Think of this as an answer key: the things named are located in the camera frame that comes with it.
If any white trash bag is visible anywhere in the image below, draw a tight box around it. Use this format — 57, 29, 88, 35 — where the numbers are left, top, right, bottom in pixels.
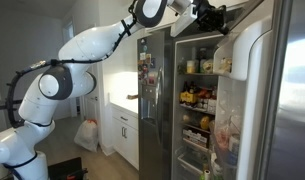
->
73, 118, 100, 153

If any yellow round fruit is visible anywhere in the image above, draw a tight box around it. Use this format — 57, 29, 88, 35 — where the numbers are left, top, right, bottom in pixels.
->
200, 115, 211, 131

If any white tub with blue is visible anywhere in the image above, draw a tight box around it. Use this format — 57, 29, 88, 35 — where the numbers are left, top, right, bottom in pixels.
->
227, 133, 242, 155

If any white cabinet above fridge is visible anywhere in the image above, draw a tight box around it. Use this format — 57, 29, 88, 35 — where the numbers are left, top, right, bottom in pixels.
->
145, 0, 265, 34

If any red food package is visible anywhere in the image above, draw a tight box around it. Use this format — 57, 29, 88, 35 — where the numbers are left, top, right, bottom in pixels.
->
214, 127, 230, 148

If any white room door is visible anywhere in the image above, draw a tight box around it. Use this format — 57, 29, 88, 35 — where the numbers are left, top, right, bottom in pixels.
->
82, 63, 102, 122

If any dark glass jar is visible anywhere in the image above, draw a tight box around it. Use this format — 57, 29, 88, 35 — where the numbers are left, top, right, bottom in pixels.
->
198, 47, 208, 73

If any white lower kitchen cabinet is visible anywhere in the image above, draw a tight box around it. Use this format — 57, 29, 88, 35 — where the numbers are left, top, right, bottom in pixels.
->
110, 103, 140, 171

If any stainless freezer door with magnets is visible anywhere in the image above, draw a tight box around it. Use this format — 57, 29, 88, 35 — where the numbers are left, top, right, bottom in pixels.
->
137, 29, 175, 180

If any orange-handled black clamp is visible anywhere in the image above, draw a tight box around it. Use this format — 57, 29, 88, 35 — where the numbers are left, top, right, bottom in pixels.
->
65, 169, 89, 180

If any yellow food tub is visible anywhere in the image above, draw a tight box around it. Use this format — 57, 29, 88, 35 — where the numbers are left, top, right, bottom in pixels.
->
202, 59, 214, 75

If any white printed food box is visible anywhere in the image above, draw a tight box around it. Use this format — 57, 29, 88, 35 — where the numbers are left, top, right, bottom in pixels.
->
182, 128, 209, 148

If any black horizontal bar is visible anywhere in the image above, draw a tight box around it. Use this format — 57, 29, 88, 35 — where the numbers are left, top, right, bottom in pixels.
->
0, 99, 24, 112

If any yellow bottle carton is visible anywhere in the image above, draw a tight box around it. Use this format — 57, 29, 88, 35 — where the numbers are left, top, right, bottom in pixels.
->
179, 91, 199, 105

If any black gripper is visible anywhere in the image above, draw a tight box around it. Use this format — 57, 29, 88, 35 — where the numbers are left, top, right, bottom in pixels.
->
193, 0, 231, 36

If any stainless steel fridge body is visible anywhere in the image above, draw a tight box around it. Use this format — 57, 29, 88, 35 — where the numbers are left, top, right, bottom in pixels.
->
171, 28, 240, 180

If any black pegboard robot base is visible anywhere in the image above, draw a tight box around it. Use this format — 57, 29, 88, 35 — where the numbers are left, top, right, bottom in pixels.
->
47, 157, 89, 180

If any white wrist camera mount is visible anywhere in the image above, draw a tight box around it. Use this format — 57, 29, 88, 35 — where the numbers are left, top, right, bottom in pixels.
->
169, 2, 200, 38

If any white round container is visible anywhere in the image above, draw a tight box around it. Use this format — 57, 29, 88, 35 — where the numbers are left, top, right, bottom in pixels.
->
186, 59, 197, 75

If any stainless open fridge door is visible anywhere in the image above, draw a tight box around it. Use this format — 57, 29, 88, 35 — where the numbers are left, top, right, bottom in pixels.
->
211, 0, 305, 180

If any butter pack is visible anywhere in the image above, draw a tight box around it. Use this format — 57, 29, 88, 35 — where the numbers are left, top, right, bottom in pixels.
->
219, 57, 233, 74

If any clear crisper drawer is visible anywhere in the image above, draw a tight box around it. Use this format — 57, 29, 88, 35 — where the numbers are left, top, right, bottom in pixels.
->
176, 152, 207, 177

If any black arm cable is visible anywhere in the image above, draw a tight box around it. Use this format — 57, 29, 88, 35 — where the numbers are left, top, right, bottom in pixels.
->
5, 0, 140, 129

